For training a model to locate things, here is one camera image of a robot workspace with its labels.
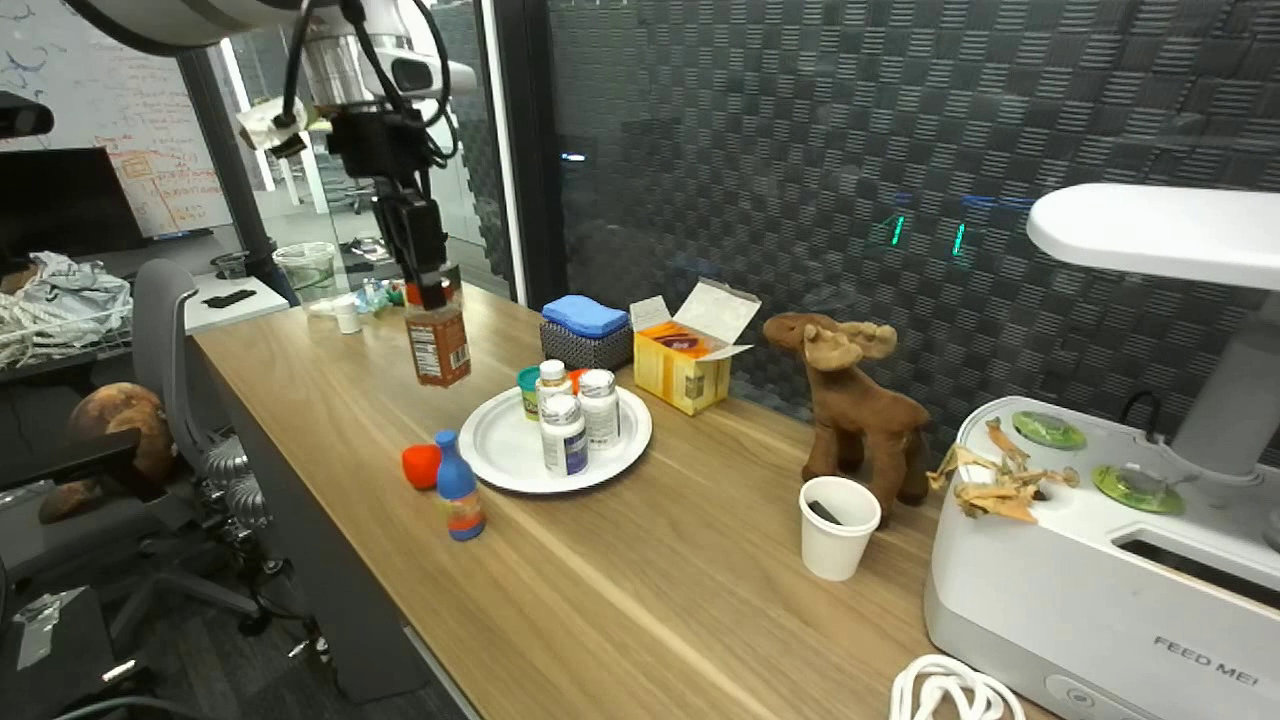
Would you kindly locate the white countertop garden appliance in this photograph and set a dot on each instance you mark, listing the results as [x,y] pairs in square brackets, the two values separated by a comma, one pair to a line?
[1104,600]

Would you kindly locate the blue bottle colourful label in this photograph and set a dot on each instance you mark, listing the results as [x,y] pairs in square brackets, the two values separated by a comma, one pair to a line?
[462,495]

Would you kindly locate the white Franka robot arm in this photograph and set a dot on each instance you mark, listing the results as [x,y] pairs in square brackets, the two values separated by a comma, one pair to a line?
[202,21]

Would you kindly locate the small white cup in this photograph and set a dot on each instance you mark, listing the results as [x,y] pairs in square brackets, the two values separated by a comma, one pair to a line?
[346,316]

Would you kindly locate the blue sponge block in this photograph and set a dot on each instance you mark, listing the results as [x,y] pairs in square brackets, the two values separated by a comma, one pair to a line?
[587,315]

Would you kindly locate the crumpled grey white cloth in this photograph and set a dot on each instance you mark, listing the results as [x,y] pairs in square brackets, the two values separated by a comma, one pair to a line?
[63,315]

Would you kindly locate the white round plate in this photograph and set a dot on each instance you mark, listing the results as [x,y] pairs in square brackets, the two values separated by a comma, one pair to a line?
[505,453]

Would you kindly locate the clear plastic jar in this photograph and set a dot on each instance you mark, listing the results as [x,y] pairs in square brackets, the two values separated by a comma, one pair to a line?
[308,260]

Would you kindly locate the yellow open carton box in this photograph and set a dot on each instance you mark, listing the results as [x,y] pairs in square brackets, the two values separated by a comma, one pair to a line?
[682,365]

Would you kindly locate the blue box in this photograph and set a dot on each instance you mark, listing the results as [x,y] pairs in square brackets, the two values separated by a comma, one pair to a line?
[587,350]

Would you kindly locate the black phone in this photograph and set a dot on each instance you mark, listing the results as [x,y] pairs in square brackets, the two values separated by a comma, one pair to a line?
[230,299]

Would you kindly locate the spice jar orange lid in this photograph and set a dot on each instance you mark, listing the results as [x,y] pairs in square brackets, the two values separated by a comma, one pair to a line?
[439,341]

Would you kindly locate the brown round object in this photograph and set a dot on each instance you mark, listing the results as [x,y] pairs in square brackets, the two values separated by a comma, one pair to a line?
[120,424]

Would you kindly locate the white paper cup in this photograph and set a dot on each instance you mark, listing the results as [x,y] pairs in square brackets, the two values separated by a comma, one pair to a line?
[839,524]

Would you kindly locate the brown moose plush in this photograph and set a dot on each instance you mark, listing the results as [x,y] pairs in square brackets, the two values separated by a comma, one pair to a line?
[863,412]

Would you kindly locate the brown dried plant pieces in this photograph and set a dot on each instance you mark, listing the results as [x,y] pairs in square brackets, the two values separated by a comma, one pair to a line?
[1003,481]

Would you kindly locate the red ball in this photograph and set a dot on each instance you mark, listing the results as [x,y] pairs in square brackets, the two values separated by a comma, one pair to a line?
[422,466]

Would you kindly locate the dark metal pole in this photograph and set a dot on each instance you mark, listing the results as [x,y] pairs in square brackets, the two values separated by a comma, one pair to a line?
[234,175]

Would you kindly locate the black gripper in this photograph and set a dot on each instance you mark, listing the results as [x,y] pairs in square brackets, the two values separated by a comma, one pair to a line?
[381,141]

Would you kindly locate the grey office chair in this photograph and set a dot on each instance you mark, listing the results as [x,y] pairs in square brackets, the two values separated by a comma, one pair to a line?
[202,401]

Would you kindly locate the white bottle blue label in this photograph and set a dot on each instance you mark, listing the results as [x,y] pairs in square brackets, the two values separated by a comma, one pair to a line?
[564,436]

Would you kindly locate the yellow tub orange lid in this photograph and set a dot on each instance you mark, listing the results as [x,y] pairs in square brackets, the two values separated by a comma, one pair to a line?
[572,379]

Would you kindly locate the green plant pod lid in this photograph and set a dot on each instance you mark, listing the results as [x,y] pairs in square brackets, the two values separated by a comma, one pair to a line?
[1048,428]
[1137,489]

